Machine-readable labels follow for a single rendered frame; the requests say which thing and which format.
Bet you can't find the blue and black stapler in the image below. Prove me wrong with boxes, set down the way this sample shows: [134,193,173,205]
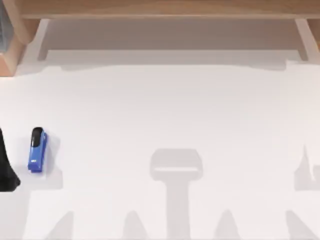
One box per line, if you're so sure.
[27,126,48,174]

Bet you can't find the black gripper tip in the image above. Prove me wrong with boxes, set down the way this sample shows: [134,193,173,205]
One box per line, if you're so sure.
[0,128,21,193]

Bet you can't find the wooden cupboard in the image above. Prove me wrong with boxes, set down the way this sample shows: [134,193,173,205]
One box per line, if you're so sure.
[0,0,320,77]

